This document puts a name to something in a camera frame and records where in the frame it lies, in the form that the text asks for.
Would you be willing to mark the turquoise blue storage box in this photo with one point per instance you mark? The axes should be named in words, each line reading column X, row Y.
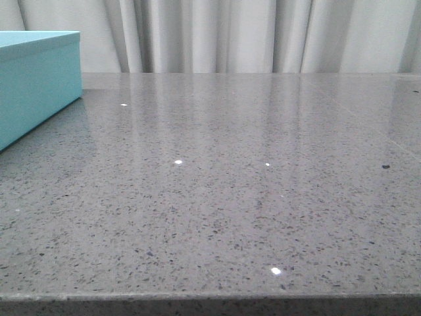
column 40, row 75

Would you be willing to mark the grey pleated curtain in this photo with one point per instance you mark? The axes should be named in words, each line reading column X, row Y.
column 232, row 36

